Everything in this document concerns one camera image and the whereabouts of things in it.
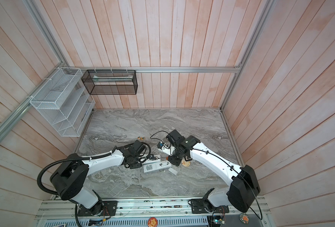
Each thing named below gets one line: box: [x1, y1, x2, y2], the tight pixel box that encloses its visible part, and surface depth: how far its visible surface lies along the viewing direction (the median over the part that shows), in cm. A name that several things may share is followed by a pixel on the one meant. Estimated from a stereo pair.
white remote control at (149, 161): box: [141, 158, 162, 164], surface depth 90 cm
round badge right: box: [239, 212, 250, 225], surface depth 71 cm
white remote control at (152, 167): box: [142, 160, 172, 174], surface depth 89 cm
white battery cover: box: [168, 167, 178, 176], surface depth 88 cm
